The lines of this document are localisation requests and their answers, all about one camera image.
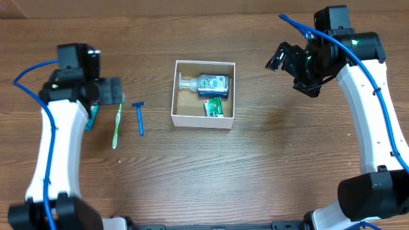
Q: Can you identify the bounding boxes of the toothpaste tube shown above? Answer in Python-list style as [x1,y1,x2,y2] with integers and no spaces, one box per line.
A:
[84,105,100,132]

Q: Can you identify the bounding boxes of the green toothbrush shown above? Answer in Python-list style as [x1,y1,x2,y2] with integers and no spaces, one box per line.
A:
[112,93,125,150]

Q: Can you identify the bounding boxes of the blue disposable razor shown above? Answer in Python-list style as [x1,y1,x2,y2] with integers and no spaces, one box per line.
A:
[132,102,144,136]

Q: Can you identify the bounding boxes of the clear pump bottle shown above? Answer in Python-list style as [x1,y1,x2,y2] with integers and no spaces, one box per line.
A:
[178,72,230,98]

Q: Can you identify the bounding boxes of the green soap packet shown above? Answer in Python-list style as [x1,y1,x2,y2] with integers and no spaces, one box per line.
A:
[204,97,224,118]

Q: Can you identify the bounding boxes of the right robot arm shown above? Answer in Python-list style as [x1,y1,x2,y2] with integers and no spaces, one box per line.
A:
[266,32,408,229]

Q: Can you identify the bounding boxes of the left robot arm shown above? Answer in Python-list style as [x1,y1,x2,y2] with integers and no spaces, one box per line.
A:
[8,77,128,229]

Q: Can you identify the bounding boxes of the white cardboard box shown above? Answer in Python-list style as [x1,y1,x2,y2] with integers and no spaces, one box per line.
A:
[171,60,236,129]

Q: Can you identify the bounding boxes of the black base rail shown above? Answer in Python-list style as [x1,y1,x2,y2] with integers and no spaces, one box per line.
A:
[128,220,310,230]

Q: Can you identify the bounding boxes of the right blue cable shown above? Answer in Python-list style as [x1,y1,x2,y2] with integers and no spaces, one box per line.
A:
[278,13,409,230]

